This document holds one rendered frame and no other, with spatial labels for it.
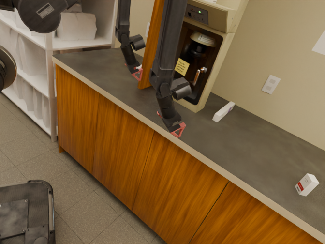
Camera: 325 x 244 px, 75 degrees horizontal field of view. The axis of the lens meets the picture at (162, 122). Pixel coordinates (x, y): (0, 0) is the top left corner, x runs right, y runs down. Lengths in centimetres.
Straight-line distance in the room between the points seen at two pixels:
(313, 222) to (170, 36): 87
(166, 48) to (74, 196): 149
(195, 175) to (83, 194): 105
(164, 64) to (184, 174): 67
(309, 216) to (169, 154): 66
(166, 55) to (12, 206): 128
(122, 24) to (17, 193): 121
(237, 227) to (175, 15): 99
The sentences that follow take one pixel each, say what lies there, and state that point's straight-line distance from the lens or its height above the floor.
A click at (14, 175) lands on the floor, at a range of 209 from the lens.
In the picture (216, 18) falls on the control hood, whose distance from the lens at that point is 109.
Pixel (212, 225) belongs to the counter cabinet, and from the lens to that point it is 130.
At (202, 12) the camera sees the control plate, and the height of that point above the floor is 146.
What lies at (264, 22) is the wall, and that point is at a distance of 154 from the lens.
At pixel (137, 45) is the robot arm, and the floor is 123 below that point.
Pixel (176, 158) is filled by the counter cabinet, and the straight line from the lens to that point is 114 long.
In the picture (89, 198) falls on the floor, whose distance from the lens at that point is 188.
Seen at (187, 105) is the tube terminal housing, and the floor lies 96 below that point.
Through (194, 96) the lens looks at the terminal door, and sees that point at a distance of 125.
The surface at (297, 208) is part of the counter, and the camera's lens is 107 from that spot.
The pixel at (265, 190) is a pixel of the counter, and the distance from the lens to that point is 103.
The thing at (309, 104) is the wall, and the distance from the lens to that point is 157.
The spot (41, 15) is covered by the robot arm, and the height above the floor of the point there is 143.
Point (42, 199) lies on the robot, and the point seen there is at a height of 24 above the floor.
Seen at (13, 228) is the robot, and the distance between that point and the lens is 152.
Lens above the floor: 155
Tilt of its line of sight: 34 degrees down
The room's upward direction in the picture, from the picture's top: 17 degrees clockwise
